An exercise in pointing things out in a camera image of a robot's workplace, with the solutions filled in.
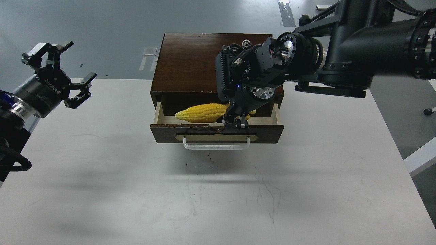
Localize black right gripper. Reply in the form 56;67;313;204
221;92;273;130

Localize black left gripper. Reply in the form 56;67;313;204
13;41;97;118

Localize yellow corn cob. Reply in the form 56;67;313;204
175;103;256;124

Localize wooden drawer with white handle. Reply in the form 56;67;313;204
150;102;284;150

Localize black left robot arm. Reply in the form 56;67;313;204
0;42;97;184

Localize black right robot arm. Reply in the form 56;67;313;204
215;0;435;130

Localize dark wooden drawer cabinet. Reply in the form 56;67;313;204
151;32;273;116

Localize white table leg base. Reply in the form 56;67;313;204
316;5;332;11

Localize white chair leg with caster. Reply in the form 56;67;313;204
423;107;436;116

